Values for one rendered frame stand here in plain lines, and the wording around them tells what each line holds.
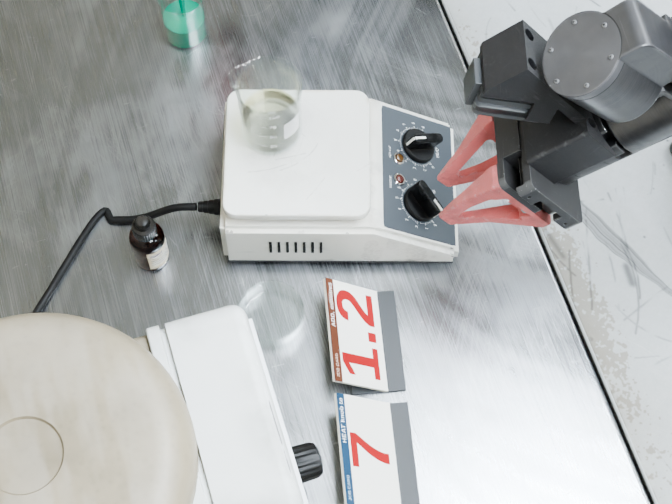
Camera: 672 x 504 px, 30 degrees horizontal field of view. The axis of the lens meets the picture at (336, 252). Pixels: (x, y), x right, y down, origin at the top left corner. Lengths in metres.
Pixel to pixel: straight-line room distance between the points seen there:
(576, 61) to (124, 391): 0.49
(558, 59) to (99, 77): 0.51
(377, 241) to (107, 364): 0.66
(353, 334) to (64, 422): 0.66
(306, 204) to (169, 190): 0.16
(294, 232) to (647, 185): 0.33
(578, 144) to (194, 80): 0.44
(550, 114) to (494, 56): 0.06
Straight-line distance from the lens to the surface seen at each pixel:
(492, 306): 1.08
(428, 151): 1.09
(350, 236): 1.03
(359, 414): 1.01
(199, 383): 0.41
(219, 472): 0.40
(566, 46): 0.82
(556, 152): 0.87
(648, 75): 0.83
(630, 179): 1.16
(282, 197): 1.01
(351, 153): 1.03
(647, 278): 1.12
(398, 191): 1.05
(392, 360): 1.05
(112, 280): 1.09
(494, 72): 0.84
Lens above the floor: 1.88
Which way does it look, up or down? 65 degrees down
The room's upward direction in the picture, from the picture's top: 2 degrees clockwise
